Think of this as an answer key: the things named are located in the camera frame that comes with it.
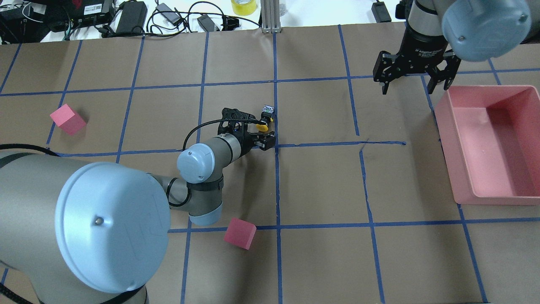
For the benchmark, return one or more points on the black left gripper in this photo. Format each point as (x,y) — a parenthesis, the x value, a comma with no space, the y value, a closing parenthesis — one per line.
(246,142)

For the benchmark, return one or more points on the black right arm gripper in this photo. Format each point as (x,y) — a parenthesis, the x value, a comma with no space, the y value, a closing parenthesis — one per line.
(422,50)

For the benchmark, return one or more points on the yellow push button switch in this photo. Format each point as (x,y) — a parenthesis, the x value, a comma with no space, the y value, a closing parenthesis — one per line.
(266,117)

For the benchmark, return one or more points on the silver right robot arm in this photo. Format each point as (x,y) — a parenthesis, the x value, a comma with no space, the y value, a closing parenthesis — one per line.
(439,34)

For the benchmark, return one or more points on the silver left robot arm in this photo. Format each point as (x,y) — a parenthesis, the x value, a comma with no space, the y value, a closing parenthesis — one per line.
(95,233)

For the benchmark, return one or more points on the pink plastic bin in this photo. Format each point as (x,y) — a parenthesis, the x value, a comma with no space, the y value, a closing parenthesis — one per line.
(490,135)

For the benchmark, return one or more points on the pink foam cube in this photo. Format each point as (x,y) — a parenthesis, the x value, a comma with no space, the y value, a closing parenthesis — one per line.
(67,119)
(240,233)

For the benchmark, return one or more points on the yellow tape roll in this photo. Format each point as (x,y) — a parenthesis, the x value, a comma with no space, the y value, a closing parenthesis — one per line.
(243,7)

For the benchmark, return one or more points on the black power adapter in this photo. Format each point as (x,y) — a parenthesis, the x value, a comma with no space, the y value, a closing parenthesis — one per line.
(133,15)

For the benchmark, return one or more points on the aluminium frame post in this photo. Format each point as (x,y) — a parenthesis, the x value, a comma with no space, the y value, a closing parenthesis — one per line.
(270,16)

